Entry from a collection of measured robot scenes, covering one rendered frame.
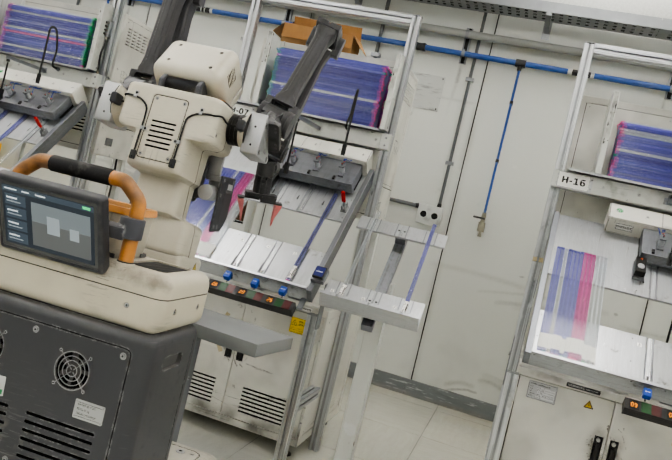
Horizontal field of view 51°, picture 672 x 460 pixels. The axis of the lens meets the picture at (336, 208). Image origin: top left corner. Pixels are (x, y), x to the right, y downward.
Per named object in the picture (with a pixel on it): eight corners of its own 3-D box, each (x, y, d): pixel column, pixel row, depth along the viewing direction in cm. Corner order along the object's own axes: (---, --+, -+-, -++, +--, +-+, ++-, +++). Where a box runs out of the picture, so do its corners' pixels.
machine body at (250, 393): (292, 462, 279) (329, 311, 279) (141, 409, 298) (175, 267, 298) (335, 423, 342) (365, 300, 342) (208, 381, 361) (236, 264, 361)
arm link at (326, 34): (320, 3, 214) (350, 17, 213) (316, 30, 226) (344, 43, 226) (252, 116, 196) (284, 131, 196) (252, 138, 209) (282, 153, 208)
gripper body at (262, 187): (243, 194, 226) (248, 171, 225) (275, 200, 228) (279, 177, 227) (244, 196, 220) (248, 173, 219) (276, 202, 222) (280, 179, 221)
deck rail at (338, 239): (311, 302, 253) (311, 291, 248) (306, 301, 253) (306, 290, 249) (374, 180, 301) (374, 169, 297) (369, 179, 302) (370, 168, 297)
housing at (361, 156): (366, 187, 300) (367, 161, 290) (262, 163, 313) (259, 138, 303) (372, 176, 305) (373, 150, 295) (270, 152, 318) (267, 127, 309)
